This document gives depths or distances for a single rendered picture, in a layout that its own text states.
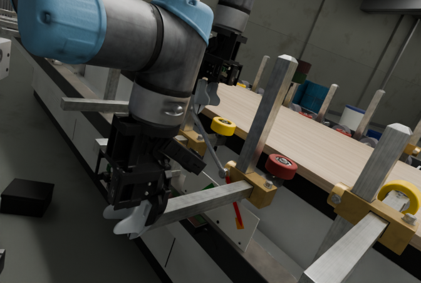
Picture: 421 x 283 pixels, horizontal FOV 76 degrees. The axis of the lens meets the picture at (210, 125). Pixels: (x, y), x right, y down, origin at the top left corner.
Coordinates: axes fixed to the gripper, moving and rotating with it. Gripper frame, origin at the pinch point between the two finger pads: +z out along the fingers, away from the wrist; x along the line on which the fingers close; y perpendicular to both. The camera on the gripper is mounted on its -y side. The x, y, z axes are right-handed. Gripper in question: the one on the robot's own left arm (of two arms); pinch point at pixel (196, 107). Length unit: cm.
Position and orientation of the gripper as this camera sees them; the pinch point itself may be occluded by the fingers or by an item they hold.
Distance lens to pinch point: 69.0
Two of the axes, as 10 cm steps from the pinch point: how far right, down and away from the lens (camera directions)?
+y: 6.5, 4.3, -6.3
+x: 6.9, -0.1, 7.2
